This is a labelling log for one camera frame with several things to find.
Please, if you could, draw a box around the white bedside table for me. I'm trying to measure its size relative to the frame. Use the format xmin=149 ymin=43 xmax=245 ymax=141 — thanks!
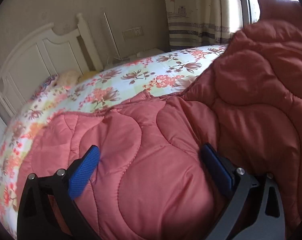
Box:
xmin=103 ymin=48 xmax=164 ymax=70

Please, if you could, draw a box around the wall power socket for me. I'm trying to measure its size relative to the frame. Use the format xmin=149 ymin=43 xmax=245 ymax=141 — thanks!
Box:
xmin=122 ymin=27 xmax=143 ymax=40

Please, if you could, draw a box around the yellow pillow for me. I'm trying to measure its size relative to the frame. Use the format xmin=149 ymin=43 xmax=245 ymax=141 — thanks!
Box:
xmin=78 ymin=71 xmax=99 ymax=83

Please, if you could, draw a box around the floral bed sheet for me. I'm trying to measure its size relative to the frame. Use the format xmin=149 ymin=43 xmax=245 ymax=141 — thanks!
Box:
xmin=0 ymin=44 xmax=226 ymax=237

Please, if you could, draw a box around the silver lamp pole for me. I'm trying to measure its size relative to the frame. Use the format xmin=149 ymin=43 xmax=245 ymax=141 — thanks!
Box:
xmin=103 ymin=12 xmax=122 ymax=61

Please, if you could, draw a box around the pale peach pillow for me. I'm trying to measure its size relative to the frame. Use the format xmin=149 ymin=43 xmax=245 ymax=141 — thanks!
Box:
xmin=53 ymin=70 xmax=82 ymax=90

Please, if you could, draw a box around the white cable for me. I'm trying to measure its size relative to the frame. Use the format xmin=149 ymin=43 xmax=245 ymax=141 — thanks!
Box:
xmin=106 ymin=55 xmax=132 ymax=67

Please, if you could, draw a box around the white wooden headboard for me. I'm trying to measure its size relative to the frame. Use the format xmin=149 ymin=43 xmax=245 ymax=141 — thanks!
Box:
xmin=0 ymin=13 xmax=103 ymax=116

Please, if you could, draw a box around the pink quilted comforter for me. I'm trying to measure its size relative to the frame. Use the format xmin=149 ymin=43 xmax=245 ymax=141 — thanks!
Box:
xmin=17 ymin=2 xmax=302 ymax=239

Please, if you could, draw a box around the colourful patterned cushion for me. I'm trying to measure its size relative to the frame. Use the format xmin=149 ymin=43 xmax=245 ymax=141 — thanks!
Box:
xmin=28 ymin=74 xmax=59 ymax=102

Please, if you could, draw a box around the cream patterned curtain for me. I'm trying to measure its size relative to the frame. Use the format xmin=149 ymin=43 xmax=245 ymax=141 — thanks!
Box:
xmin=165 ymin=0 xmax=243 ymax=50

